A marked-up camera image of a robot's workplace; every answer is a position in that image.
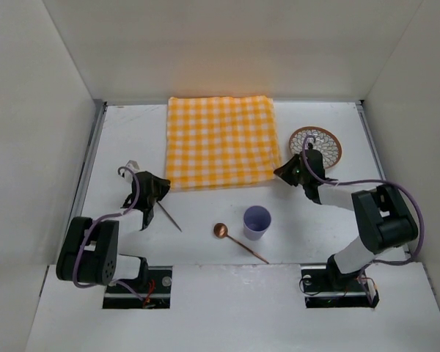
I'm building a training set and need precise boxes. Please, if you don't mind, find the yellow white checkered cloth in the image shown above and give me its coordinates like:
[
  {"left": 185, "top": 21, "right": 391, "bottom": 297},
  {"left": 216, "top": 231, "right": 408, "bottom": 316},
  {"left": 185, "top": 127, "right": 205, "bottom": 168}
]
[{"left": 166, "top": 95, "right": 282, "bottom": 191}]

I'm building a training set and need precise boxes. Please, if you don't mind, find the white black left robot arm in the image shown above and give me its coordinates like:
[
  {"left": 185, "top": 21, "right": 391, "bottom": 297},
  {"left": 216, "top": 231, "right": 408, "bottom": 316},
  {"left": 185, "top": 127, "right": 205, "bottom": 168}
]
[{"left": 56, "top": 166, "right": 171, "bottom": 288}]

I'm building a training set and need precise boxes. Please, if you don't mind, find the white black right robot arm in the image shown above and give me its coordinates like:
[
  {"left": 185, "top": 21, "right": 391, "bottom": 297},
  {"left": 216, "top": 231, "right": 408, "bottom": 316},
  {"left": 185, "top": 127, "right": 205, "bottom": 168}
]
[{"left": 274, "top": 149, "right": 425, "bottom": 290}]

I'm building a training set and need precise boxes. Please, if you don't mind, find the copper fork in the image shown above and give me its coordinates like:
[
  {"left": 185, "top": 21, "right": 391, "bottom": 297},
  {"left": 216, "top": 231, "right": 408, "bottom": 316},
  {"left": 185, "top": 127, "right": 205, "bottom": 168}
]
[{"left": 157, "top": 202, "right": 182, "bottom": 232}]

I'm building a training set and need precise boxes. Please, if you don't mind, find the floral patterned ceramic plate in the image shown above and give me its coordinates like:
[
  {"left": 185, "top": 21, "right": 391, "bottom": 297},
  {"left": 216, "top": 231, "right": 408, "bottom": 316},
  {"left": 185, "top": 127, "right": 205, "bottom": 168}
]
[{"left": 288, "top": 126, "right": 342, "bottom": 169}]

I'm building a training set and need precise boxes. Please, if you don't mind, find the lilac plastic cup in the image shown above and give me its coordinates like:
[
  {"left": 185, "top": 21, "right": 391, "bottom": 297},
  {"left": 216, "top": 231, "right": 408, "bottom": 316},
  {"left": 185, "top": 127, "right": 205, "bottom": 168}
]
[{"left": 243, "top": 205, "right": 271, "bottom": 241}]

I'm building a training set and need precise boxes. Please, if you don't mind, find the copper spoon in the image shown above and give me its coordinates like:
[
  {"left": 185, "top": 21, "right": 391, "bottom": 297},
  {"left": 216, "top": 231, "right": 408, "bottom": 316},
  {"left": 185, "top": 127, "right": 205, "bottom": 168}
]
[{"left": 213, "top": 223, "right": 269, "bottom": 264}]

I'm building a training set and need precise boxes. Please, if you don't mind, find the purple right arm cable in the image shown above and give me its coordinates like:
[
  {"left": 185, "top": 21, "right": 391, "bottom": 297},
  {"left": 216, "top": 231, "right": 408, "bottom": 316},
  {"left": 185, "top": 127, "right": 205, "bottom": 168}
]
[{"left": 302, "top": 134, "right": 425, "bottom": 306}]

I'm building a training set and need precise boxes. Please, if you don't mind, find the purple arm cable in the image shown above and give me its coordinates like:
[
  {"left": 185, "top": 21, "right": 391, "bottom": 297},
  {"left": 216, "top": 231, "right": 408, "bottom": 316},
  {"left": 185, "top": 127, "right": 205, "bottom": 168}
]
[
  {"left": 72, "top": 166, "right": 146, "bottom": 300},
  {"left": 302, "top": 134, "right": 425, "bottom": 306}
]

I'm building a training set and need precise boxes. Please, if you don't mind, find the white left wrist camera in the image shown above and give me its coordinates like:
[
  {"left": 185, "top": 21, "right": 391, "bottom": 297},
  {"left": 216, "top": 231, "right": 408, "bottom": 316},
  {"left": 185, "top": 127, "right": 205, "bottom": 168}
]
[{"left": 117, "top": 160, "right": 140, "bottom": 183}]

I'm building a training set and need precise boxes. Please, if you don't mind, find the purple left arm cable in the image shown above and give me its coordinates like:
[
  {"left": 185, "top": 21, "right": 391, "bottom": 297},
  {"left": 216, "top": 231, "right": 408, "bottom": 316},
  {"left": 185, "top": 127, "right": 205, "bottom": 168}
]
[{"left": 72, "top": 166, "right": 146, "bottom": 300}]

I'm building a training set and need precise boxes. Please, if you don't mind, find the right aluminium table rail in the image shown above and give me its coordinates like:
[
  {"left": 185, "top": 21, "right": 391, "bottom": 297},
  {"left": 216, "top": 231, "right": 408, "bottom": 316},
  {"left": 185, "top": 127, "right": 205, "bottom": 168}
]
[{"left": 355, "top": 99, "right": 411, "bottom": 257}]

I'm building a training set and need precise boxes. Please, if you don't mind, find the aluminium table rail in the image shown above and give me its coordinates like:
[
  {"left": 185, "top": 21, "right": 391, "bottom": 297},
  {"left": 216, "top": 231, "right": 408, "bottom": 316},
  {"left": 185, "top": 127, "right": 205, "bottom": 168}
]
[
  {"left": 355, "top": 99, "right": 411, "bottom": 257},
  {"left": 56, "top": 100, "right": 108, "bottom": 265}
]

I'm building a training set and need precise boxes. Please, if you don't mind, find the left aluminium table rail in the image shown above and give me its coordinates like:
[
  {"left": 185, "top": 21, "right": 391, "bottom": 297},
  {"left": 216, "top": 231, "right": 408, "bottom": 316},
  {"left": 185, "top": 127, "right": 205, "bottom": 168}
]
[{"left": 56, "top": 100, "right": 108, "bottom": 265}]

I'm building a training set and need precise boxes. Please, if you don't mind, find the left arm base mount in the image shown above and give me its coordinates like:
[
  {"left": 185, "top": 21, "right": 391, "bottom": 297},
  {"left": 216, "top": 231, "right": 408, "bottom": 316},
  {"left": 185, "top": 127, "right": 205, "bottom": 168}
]
[{"left": 102, "top": 266, "right": 172, "bottom": 309}]

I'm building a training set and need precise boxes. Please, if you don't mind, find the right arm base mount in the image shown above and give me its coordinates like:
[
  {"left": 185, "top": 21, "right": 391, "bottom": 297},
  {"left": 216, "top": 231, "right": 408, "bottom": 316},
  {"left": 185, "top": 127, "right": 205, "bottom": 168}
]
[{"left": 299, "top": 264, "right": 380, "bottom": 309}]

